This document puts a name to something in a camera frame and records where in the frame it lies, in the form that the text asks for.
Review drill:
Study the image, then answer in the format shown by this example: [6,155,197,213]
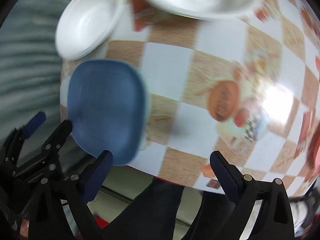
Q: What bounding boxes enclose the blue square plate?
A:
[67,59,149,166]

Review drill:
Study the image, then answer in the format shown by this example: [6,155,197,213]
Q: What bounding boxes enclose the small white foam bowl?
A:
[55,0,125,61]

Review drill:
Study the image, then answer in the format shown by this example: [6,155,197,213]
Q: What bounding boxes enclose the pink square plate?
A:
[307,125,320,176]

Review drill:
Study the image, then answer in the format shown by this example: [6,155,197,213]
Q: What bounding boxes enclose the white sneaker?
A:
[289,194,319,239]

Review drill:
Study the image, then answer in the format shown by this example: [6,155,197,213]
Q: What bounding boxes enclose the teal curtain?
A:
[1,0,71,161]

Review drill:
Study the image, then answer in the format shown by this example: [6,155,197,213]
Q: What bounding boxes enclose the person legs in jeans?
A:
[103,178,235,239]

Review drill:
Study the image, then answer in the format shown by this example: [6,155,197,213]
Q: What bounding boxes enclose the checkered patterned tablecloth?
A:
[60,0,319,197]

